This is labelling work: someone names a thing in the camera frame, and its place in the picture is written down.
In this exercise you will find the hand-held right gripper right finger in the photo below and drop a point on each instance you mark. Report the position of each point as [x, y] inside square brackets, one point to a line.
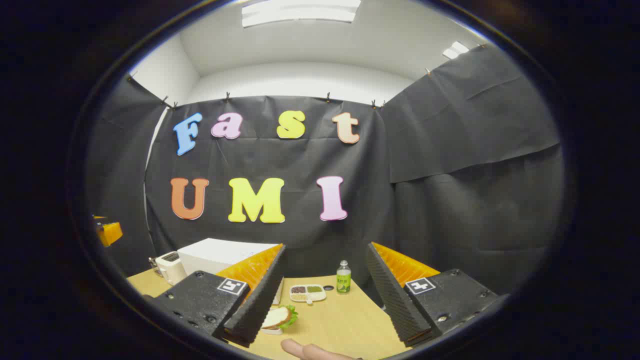
[395, 300]

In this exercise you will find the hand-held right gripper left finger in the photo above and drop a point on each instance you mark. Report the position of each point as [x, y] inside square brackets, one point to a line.
[260, 305]

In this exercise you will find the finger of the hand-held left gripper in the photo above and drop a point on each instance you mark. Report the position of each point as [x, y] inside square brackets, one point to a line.
[110, 233]

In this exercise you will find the bread and lettuce sandwich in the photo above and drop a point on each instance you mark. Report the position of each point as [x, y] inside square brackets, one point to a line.
[277, 316]

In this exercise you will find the white microwave oven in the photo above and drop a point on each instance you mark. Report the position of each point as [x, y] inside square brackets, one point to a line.
[215, 255]

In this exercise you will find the small white plate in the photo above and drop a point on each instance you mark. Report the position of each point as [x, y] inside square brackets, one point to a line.
[272, 331]

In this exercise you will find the white divided dish of beans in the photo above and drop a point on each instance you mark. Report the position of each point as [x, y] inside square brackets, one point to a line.
[307, 295]

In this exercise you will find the clear glass container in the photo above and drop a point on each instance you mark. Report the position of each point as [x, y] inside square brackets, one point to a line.
[154, 265]

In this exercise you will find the green label drink bottle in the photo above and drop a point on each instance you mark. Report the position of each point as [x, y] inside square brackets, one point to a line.
[343, 282]

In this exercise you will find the cream white toaster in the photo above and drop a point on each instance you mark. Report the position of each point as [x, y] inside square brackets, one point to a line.
[172, 267]

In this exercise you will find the small ceiling light panel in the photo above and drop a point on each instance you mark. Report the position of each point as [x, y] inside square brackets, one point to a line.
[456, 50]

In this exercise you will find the large ceiling light panel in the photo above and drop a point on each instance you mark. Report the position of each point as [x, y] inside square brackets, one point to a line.
[300, 12]

